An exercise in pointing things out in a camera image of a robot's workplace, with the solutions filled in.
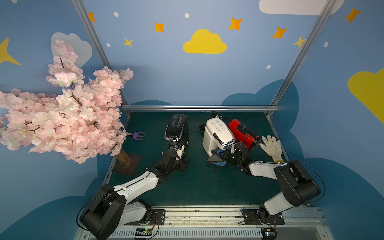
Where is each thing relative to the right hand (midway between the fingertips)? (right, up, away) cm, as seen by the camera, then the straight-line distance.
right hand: (220, 151), depth 94 cm
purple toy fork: (-59, +10, +14) cm, 62 cm away
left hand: (-22, -2, -7) cm, 23 cm away
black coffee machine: (-27, +13, -13) cm, 32 cm away
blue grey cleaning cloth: (-2, -4, -2) cm, 5 cm away
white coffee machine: (-4, +11, -14) cm, 18 cm away
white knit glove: (+38, +2, +7) cm, 39 cm away
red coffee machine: (+12, +12, -8) cm, 19 cm away
